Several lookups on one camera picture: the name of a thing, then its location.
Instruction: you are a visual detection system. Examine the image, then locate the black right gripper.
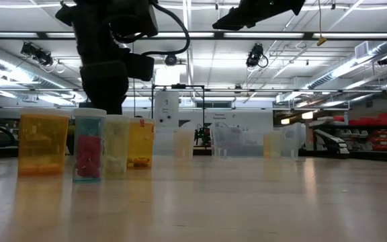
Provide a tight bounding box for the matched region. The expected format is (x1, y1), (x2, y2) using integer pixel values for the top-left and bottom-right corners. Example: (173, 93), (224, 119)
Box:
(212, 0), (306, 31)

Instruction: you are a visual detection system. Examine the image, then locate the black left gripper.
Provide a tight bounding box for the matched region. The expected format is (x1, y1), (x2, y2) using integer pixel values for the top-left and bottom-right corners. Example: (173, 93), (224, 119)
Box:
(80, 60), (130, 115)

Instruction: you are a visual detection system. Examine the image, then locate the orange bottle with red print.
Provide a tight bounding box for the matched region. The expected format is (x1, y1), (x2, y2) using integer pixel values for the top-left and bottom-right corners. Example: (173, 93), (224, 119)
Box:
(126, 116), (156, 170)

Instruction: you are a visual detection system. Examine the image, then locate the large orange pill bottle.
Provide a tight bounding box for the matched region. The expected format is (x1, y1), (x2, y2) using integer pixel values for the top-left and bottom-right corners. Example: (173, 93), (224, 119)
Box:
(17, 107), (71, 177)

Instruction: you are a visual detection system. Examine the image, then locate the pale peach pill bottle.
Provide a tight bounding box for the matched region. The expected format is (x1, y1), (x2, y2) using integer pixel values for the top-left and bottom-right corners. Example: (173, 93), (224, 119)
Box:
(172, 130), (195, 159)

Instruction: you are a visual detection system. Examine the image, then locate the small pale orange pill bottle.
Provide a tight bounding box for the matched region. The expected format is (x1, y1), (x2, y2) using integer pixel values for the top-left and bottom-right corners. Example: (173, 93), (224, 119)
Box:
(263, 131), (282, 159)

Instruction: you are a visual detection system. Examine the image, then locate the clear plastic bin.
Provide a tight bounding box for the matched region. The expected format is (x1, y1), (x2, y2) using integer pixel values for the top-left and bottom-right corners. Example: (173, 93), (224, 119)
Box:
(210, 121), (302, 159)
(152, 120), (198, 159)

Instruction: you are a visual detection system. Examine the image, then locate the long ceiling light strip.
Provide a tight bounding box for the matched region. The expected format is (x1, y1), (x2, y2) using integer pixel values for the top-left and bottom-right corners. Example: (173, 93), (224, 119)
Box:
(0, 30), (387, 41)

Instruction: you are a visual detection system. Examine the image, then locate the white cabinet box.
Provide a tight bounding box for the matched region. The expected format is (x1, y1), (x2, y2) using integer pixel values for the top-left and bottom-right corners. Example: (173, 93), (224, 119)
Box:
(154, 90), (180, 129)

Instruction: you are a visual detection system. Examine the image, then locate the grey conveyor device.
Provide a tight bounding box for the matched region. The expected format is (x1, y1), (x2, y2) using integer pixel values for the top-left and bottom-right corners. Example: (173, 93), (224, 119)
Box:
(312, 128), (351, 156)

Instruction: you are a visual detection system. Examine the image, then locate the shelf with red bins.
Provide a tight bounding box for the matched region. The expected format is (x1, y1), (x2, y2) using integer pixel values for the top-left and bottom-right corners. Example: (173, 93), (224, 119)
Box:
(333, 113), (387, 152)

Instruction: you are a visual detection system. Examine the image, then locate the black ceiling-hung camera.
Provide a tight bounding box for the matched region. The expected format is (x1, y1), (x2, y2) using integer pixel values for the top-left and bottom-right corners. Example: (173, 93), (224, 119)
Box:
(245, 42), (269, 69)
(20, 42), (66, 74)

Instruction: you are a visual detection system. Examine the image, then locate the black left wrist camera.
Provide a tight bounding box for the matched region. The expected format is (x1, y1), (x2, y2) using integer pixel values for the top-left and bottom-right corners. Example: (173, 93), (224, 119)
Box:
(121, 48), (156, 82)

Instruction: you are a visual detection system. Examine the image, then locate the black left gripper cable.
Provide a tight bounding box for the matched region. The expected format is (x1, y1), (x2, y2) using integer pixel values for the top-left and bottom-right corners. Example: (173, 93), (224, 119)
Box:
(109, 1), (191, 57)

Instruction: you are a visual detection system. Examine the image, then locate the yellow hanging cord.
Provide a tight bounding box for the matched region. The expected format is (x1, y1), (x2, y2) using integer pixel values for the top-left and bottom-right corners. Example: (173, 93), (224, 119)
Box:
(316, 0), (328, 47)

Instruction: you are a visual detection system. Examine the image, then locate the silver air duct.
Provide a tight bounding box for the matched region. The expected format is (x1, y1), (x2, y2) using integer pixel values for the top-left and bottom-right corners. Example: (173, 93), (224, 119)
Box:
(0, 40), (80, 100)

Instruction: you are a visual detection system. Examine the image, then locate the white air duct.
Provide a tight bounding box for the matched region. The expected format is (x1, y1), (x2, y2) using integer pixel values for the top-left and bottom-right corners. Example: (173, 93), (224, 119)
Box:
(306, 40), (387, 91)

